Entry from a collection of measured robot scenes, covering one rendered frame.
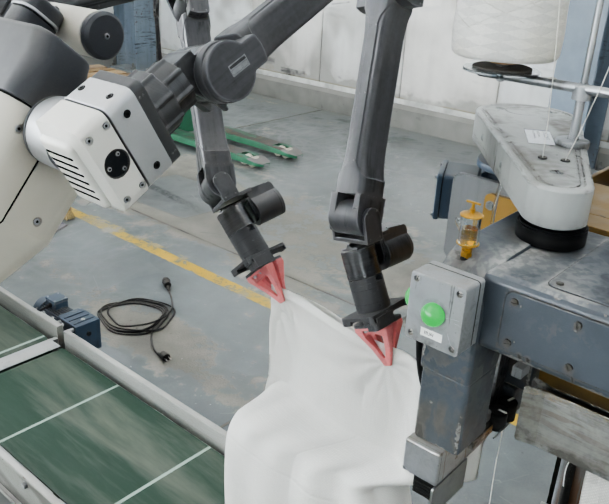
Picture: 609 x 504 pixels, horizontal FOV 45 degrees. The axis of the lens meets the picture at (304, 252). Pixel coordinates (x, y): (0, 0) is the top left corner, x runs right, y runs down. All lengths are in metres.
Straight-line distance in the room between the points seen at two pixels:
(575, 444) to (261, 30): 0.71
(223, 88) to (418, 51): 6.14
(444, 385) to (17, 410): 1.58
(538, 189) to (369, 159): 0.30
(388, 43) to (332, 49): 6.46
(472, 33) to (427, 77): 5.88
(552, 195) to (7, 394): 1.83
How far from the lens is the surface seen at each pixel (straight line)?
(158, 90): 0.92
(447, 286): 0.86
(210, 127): 1.43
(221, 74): 0.95
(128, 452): 2.11
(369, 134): 1.16
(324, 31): 7.70
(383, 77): 1.18
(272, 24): 1.04
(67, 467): 2.09
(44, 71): 1.00
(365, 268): 1.17
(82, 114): 0.87
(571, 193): 0.96
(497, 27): 1.13
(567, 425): 1.12
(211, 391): 2.99
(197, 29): 1.51
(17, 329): 2.75
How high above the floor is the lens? 1.69
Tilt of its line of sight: 24 degrees down
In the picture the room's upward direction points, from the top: 3 degrees clockwise
